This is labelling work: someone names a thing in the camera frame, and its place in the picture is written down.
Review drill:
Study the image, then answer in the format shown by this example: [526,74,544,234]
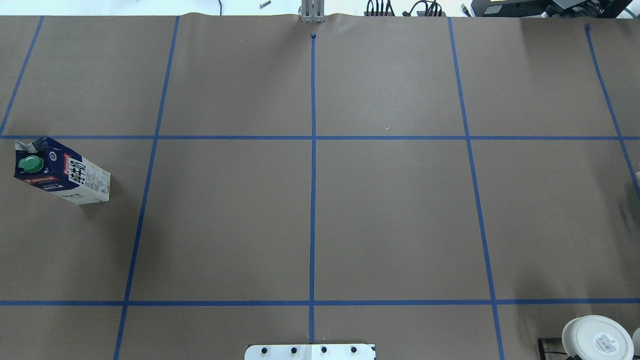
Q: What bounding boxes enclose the blue white milk carton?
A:
[14,136,111,205]

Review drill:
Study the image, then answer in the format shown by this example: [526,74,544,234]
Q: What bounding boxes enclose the white cup on rack lower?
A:
[561,315,634,360]

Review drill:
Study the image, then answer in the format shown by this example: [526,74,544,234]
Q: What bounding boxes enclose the black power strip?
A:
[362,0,446,18]

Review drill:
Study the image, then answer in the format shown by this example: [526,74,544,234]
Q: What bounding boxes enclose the black laptop computer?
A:
[470,0,632,19]

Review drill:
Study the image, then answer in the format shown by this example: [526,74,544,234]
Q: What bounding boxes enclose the aluminium frame post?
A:
[299,0,326,24]

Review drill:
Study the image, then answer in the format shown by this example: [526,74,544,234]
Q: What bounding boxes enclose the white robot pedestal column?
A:
[244,343,377,360]

